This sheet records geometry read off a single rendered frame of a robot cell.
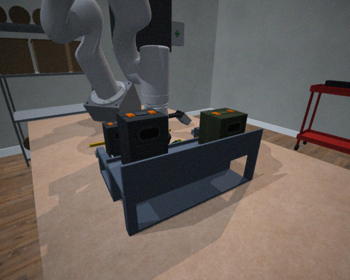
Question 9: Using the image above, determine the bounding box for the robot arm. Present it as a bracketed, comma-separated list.
[40, 0, 170, 106]

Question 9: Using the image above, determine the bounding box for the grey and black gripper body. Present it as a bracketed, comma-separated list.
[144, 103, 169, 131]

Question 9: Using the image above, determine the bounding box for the dark blue metal shelf rack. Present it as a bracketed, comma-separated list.
[94, 127, 263, 236]

